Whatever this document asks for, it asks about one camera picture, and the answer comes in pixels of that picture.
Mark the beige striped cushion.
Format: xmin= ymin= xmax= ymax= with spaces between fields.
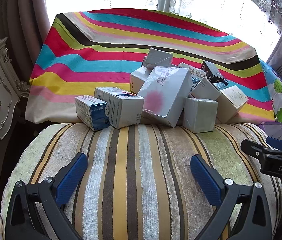
xmin=0 ymin=122 xmax=282 ymax=240

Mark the small blue and white box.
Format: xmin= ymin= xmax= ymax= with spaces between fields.
xmin=75 ymin=95 xmax=110 ymax=132

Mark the teal patterned box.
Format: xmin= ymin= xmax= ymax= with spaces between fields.
xmin=190 ymin=77 xmax=201 ymax=93

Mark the rainbow striped blanket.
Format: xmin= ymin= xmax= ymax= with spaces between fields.
xmin=25 ymin=9 xmax=275 ymax=125

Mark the beige printed box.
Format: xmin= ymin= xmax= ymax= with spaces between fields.
xmin=216 ymin=85 xmax=249 ymax=124

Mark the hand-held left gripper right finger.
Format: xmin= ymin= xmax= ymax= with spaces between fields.
xmin=190 ymin=154 xmax=275 ymax=240

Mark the white box with blue label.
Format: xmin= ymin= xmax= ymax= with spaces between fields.
xmin=94 ymin=87 xmax=144 ymax=129

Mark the black box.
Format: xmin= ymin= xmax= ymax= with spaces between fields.
xmin=200 ymin=60 xmax=229 ymax=85

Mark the large white box pink blot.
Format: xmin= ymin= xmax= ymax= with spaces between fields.
xmin=137 ymin=66 xmax=193 ymax=128

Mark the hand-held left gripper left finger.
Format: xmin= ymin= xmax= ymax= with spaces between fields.
xmin=4 ymin=152 xmax=88 ymax=240

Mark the white cube box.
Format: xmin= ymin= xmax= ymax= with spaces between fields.
xmin=183 ymin=97 xmax=218 ymax=133

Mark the purple-edged white cardboard box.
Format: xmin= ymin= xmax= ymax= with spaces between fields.
xmin=257 ymin=121 xmax=282 ymax=143

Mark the white box with blue print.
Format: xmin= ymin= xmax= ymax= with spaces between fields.
xmin=177 ymin=62 xmax=206 ymax=80

